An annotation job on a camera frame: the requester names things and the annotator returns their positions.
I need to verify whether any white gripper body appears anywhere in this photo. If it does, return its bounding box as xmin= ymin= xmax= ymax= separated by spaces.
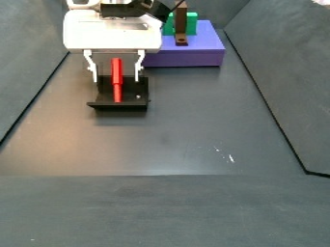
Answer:
xmin=63 ymin=0 xmax=163 ymax=52

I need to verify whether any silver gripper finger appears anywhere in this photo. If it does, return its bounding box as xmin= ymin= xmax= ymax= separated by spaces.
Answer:
xmin=134 ymin=50 xmax=146 ymax=82
xmin=83 ymin=49 xmax=98 ymax=83

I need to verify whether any red peg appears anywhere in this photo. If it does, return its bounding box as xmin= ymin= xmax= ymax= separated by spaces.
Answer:
xmin=111 ymin=58 xmax=123 ymax=103

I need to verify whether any purple board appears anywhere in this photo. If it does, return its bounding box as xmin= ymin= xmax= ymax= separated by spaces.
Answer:
xmin=143 ymin=20 xmax=226 ymax=68

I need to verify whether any green block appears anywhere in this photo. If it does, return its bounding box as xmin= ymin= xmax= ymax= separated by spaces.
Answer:
xmin=163 ymin=12 xmax=199 ymax=36

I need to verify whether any black angled holder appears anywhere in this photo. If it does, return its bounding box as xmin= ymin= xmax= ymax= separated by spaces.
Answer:
xmin=88 ymin=75 xmax=150 ymax=111

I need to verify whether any brown upright block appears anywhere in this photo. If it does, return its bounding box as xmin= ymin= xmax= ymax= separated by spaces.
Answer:
xmin=174 ymin=0 xmax=189 ymax=46

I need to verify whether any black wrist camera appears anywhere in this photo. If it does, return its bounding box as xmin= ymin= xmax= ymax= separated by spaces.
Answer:
xmin=99 ymin=0 xmax=171 ymax=22

